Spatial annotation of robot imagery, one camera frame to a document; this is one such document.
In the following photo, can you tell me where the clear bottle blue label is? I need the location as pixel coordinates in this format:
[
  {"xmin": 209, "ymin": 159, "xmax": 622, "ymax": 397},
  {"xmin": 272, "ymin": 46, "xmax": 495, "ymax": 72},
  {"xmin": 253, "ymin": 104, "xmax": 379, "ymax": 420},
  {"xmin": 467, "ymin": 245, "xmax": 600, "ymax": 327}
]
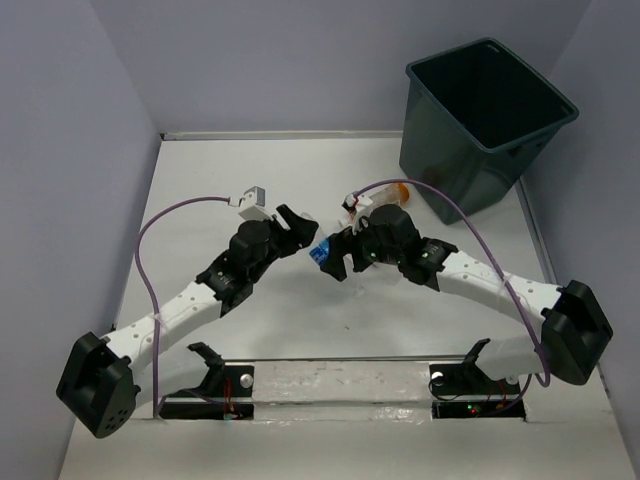
[{"xmin": 306, "ymin": 230, "xmax": 330, "ymax": 266}]

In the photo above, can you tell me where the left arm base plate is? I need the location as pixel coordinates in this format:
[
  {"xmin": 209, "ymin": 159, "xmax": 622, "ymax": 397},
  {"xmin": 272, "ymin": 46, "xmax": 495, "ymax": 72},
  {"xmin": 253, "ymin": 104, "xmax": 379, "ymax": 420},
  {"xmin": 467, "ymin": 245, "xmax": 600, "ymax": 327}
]
[{"xmin": 159, "ymin": 363, "xmax": 255, "ymax": 421}]

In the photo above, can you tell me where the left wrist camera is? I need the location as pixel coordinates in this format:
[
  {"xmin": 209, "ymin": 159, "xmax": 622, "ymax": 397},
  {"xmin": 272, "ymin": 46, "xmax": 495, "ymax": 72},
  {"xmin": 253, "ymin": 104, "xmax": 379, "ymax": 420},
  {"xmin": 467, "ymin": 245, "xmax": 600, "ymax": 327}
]
[{"xmin": 228, "ymin": 186, "xmax": 271, "ymax": 221}]

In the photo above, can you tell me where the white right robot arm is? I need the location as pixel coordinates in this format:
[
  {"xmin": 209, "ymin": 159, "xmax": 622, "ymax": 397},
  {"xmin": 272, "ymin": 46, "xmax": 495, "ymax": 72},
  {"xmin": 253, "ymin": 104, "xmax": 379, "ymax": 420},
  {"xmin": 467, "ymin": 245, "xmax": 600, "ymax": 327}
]
[{"xmin": 310, "ymin": 205, "xmax": 613, "ymax": 392}]

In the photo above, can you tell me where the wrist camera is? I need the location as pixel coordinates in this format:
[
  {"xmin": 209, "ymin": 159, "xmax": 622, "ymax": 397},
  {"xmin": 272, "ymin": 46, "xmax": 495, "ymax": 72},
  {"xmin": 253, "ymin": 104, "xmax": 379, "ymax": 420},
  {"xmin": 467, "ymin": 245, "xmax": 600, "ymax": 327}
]
[
  {"xmin": 339, "ymin": 193, "xmax": 374, "ymax": 234},
  {"xmin": 228, "ymin": 186, "xmax": 271, "ymax": 221}
]

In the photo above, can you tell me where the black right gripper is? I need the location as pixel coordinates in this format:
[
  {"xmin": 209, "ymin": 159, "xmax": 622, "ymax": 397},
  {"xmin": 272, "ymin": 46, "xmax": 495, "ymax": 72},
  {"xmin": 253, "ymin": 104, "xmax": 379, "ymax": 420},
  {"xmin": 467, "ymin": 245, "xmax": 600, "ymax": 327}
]
[{"xmin": 319, "ymin": 211, "xmax": 403, "ymax": 280}]

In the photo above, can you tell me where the dark green plastic bin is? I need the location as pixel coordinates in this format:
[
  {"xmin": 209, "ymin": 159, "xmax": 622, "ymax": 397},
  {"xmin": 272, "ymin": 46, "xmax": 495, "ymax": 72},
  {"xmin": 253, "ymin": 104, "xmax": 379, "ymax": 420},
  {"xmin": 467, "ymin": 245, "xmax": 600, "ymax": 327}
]
[{"xmin": 399, "ymin": 38, "xmax": 579, "ymax": 225}]

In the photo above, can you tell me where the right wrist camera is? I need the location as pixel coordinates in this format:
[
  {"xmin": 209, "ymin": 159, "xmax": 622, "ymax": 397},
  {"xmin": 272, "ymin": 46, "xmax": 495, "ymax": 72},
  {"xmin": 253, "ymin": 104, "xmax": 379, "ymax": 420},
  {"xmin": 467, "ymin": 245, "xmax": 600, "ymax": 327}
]
[{"xmin": 339, "ymin": 193, "xmax": 374, "ymax": 234}]

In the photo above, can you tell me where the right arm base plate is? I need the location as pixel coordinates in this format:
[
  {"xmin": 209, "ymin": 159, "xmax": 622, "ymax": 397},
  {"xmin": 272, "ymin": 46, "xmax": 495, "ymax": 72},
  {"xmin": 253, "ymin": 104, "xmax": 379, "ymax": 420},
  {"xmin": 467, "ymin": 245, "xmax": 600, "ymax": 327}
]
[{"xmin": 427, "ymin": 363, "xmax": 526, "ymax": 420}]

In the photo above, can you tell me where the orange label bottle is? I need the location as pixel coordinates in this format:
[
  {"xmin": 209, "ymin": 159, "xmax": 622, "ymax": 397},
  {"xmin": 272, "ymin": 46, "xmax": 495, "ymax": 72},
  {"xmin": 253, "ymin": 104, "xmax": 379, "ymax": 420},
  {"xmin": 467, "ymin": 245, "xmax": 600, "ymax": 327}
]
[{"xmin": 354, "ymin": 183, "xmax": 410, "ymax": 228}]

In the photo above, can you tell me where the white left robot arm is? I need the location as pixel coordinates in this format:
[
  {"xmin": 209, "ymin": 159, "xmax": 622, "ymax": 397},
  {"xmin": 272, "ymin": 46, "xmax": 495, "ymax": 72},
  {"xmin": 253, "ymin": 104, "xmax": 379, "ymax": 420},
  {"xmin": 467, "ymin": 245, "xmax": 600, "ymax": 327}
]
[{"xmin": 56, "ymin": 204, "xmax": 319, "ymax": 439}]

